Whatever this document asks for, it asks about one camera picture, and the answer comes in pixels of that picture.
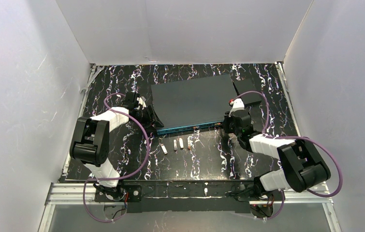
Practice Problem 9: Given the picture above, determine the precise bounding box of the small silver plug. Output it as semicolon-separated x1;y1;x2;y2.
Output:
187;137;191;150
173;139;178;151
161;144;168;155

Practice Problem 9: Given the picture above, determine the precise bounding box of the large teal network switch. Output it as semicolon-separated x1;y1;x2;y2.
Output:
151;74;237;135

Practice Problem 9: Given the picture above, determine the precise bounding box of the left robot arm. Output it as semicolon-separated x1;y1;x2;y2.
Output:
69;92;164;188

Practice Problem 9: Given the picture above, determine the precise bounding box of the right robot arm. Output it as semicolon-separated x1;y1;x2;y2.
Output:
222;110;331;194

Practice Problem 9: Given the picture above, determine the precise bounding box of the metal wrench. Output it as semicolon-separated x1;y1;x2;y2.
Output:
80;66;105;93

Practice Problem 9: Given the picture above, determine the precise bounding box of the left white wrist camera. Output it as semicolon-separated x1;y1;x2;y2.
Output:
135;96;146;111

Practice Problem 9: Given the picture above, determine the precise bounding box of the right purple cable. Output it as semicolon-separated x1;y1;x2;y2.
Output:
229;91;344;221

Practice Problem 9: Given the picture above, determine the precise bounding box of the small black network switch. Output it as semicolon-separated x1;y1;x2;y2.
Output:
232;78;263;106

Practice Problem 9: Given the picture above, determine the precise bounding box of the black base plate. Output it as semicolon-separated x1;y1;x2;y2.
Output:
93;180;284;217

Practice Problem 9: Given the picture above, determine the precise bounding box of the aluminium front rail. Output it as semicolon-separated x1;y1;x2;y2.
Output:
44;181;334;206

